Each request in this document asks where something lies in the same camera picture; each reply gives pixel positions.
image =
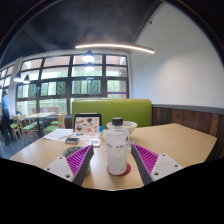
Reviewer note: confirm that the small dark box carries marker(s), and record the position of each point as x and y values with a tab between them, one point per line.
72	140

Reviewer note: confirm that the black-framed picture stand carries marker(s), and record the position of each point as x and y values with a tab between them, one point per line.
87	124

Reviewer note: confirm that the person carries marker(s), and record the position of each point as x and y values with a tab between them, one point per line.
4	110

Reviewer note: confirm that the wooden dining table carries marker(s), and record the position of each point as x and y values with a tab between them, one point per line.
40	115

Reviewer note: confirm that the white paper sheet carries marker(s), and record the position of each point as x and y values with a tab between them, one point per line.
58	134

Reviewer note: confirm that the group of green-seated wooden chairs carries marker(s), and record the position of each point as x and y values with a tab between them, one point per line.
28	126

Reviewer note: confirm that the long curved ceiling light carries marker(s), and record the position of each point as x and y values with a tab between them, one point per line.
116	46

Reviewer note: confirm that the group of pendant lamps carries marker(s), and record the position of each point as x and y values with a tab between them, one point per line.
88	57

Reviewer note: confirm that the white ceramic bowl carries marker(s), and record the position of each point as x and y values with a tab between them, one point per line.
131	126

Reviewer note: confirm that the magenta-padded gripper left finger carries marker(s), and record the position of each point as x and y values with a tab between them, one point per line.
61	166

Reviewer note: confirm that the green upholstered bench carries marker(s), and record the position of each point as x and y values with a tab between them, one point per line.
126	110

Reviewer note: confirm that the small white flat device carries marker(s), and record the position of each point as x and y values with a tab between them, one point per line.
95	142

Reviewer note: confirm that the small blue-capped bottle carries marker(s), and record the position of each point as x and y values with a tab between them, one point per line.
101	131

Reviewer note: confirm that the large dark-framed window wall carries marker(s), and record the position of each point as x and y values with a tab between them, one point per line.
60	86

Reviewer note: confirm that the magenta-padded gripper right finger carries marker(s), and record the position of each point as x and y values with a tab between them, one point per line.
163	165

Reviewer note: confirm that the clear plastic drink bottle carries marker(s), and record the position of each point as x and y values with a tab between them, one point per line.
117	150

